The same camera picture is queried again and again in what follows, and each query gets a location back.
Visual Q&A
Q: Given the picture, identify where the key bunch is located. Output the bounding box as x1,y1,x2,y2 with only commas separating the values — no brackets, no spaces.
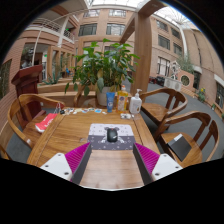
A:
54,102,66,116

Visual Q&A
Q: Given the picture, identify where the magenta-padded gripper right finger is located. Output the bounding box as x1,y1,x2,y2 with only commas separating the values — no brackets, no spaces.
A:
132,142,184,186

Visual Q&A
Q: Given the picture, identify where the yellow detergent bottle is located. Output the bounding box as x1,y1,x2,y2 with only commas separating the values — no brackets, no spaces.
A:
116,84,129,114

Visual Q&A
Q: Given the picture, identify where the red book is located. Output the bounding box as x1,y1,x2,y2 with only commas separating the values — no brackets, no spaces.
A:
34,112,58,133

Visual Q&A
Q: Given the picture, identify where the black and white mouse pad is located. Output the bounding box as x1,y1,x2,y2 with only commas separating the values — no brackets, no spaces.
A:
87,123,137,151

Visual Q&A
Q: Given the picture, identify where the wooden armchair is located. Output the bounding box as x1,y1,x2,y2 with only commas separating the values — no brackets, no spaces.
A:
7,93,66,150
139,87,189,130
156,110,220,168

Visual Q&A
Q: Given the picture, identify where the yellow flowering plant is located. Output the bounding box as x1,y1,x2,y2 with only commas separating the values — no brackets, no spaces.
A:
196,88,207,103

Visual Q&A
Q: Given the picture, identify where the black computer mouse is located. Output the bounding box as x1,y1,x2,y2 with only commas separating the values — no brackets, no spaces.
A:
106,126,119,143

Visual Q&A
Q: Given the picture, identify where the dark red wooden lectern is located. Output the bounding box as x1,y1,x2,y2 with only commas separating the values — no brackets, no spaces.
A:
10,64,44,120

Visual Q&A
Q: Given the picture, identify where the blue squeeze tube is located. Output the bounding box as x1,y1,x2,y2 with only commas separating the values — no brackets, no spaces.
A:
105,91,116,114

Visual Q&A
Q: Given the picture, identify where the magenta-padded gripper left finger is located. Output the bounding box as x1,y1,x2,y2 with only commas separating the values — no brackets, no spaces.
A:
39,142,93,185

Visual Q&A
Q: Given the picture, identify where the black flat notebook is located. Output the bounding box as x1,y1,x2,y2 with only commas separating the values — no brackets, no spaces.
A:
166,133,193,162

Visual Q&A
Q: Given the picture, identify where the green potted plant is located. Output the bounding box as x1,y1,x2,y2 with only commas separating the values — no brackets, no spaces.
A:
64,38,141,107

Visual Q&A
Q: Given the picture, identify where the white pump bottle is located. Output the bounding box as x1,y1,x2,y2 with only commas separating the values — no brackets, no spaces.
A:
128,88,143,115

